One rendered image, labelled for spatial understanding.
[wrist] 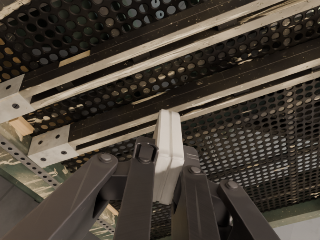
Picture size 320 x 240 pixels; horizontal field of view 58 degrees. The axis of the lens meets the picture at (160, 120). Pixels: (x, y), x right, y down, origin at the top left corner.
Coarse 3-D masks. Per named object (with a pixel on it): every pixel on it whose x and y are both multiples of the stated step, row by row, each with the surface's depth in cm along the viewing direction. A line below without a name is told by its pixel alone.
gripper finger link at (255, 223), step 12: (228, 180) 14; (228, 192) 13; (240, 192) 14; (228, 204) 13; (240, 204) 13; (252, 204) 13; (240, 216) 12; (252, 216) 12; (228, 228) 14; (240, 228) 12; (252, 228) 11; (264, 228) 12
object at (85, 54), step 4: (84, 52) 65; (88, 52) 64; (76, 56) 65; (80, 56) 64; (84, 56) 64; (64, 60) 66; (68, 60) 65; (72, 60) 64; (60, 64) 65; (64, 64) 65
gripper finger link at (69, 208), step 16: (96, 160) 13; (112, 160) 14; (80, 176) 12; (96, 176) 12; (64, 192) 11; (80, 192) 11; (96, 192) 12; (48, 208) 10; (64, 208) 10; (80, 208) 10; (96, 208) 13; (16, 224) 9; (32, 224) 9; (48, 224) 9; (64, 224) 9; (80, 224) 11
